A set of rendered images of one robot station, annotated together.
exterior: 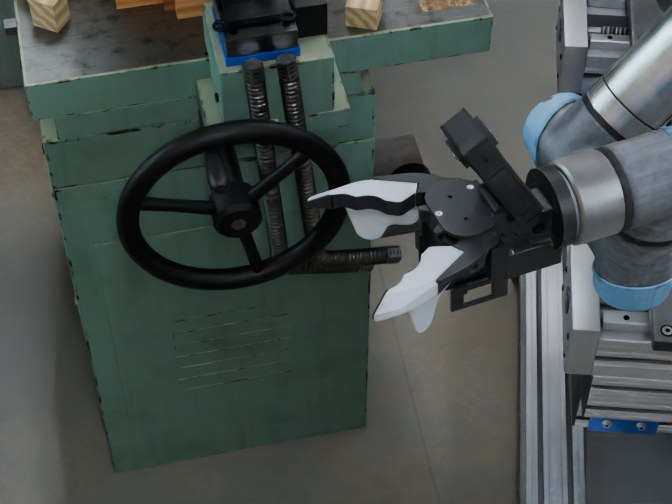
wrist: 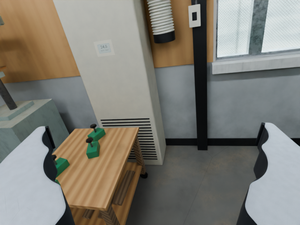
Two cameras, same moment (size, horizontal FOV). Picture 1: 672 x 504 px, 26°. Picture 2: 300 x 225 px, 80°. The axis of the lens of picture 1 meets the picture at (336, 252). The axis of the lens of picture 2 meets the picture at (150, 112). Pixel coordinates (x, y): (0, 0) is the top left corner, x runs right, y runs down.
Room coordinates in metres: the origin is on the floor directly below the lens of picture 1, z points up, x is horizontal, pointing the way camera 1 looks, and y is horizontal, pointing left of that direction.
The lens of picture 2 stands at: (0.80, -0.09, 1.30)
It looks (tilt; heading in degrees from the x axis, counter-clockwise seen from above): 30 degrees down; 117
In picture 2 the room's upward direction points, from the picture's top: 11 degrees counter-clockwise
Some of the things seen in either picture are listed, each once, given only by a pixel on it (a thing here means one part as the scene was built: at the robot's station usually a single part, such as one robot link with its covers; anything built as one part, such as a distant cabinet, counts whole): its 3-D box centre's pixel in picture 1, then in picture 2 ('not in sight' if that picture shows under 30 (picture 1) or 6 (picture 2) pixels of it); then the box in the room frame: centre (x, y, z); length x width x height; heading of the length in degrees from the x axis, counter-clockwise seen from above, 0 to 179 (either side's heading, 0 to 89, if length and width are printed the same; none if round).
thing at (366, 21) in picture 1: (363, 9); not in sight; (1.43, -0.04, 0.92); 0.04 x 0.03 x 0.03; 78
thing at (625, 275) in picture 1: (630, 237); not in sight; (0.88, -0.27, 1.12); 0.11 x 0.08 x 0.11; 21
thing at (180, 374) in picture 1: (200, 191); not in sight; (1.63, 0.23, 0.35); 0.58 x 0.45 x 0.71; 13
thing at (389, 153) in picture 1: (397, 186); not in sight; (1.44, -0.09, 0.58); 0.12 x 0.08 x 0.08; 13
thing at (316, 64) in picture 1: (268, 56); not in sight; (1.35, 0.08, 0.91); 0.15 x 0.14 x 0.09; 103
